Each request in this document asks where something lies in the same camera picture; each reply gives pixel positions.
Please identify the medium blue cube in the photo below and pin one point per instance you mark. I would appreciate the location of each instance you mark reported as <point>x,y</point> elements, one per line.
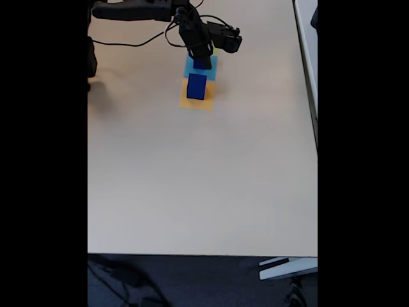
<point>198,64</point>

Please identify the black camera box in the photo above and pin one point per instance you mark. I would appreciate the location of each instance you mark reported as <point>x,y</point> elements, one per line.
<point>227,38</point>

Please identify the white table foot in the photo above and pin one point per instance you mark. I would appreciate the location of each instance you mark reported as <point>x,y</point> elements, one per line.
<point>287,270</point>

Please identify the dark object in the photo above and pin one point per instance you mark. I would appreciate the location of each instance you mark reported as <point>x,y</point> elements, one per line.
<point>314,17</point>

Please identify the orange paper square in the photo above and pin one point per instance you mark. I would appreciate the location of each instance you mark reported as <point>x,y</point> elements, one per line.
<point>198,105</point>

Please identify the large blue cube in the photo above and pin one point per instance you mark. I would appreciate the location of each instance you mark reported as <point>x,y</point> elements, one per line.
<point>195,88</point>

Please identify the white adjacent table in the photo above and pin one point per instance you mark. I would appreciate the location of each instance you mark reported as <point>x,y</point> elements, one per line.
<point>306,48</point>

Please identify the light blue paper square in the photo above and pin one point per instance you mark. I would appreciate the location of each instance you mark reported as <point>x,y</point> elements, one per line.
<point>188,68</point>

